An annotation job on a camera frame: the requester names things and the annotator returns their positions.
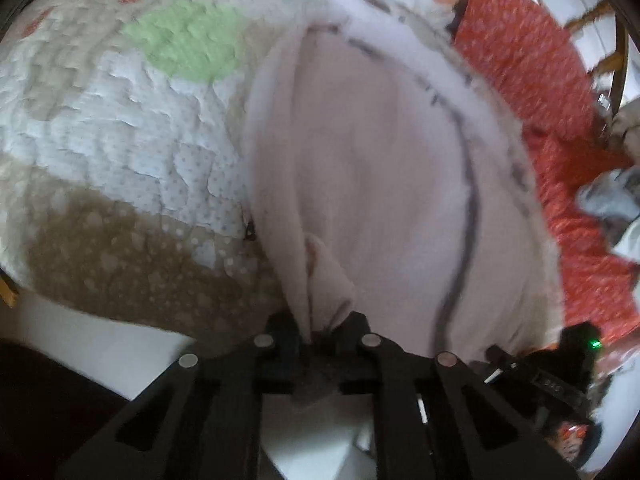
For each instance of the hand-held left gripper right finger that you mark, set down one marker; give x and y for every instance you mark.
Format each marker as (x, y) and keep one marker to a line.
(352, 340)

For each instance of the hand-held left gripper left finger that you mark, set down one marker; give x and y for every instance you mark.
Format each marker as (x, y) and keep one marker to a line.
(287, 340)

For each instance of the pale pink small garment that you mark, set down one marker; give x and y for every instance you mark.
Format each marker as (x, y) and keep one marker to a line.
(370, 200)

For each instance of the orange printed cloth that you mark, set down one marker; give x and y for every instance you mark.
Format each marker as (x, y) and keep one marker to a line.
(572, 440)

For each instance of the grey crumpled cloth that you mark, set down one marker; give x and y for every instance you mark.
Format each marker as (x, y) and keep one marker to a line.
(607, 197)

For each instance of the patchwork quilted blanket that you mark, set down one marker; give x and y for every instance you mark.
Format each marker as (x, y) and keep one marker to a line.
(125, 160)

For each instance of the red dotted cloth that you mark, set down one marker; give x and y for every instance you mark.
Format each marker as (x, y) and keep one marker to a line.
(530, 60)

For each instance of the wooden chair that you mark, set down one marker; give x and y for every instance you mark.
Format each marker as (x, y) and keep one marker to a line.
(617, 35)

